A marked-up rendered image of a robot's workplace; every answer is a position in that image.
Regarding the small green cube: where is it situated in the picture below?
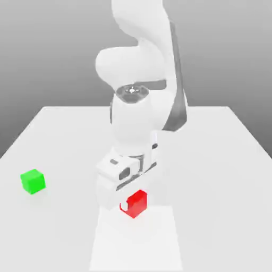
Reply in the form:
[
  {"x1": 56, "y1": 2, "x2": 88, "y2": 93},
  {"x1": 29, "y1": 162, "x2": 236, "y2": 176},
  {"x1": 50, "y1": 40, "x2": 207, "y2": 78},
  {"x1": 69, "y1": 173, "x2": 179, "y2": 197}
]
[{"x1": 20, "y1": 168, "x2": 46, "y2": 195}]

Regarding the small red cube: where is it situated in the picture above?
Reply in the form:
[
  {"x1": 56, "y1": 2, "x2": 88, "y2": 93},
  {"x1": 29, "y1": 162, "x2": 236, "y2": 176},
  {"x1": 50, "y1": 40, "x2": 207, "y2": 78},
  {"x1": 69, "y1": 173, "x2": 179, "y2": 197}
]
[{"x1": 119, "y1": 189, "x2": 148, "y2": 219}]

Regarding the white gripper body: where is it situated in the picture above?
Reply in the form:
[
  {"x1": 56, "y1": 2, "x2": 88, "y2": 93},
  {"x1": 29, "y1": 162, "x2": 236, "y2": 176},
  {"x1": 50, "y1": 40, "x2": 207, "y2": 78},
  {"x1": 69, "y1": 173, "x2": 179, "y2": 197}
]
[{"x1": 96, "y1": 161, "x2": 159, "y2": 211}]

